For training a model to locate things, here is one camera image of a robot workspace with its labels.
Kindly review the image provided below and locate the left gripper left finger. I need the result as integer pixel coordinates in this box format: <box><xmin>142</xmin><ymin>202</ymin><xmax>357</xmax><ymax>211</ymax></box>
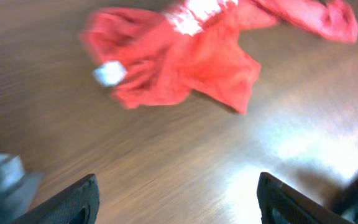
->
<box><xmin>12</xmin><ymin>174</ymin><xmax>100</xmax><ymax>224</ymax></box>

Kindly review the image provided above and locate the red orange t-shirt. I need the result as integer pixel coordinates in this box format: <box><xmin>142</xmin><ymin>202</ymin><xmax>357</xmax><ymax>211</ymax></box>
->
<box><xmin>81</xmin><ymin>0</ymin><xmax>358</xmax><ymax>114</ymax></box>

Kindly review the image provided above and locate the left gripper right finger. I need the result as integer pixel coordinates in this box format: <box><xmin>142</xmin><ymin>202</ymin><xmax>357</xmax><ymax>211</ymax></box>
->
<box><xmin>257</xmin><ymin>172</ymin><xmax>352</xmax><ymax>224</ymax></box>

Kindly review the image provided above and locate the grey folded garment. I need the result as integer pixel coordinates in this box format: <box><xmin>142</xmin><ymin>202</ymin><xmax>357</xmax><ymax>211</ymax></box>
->
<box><xmin>0</xmin><ymin>154</ymin><xmax>43</xmax><ymax>223</ymax></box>

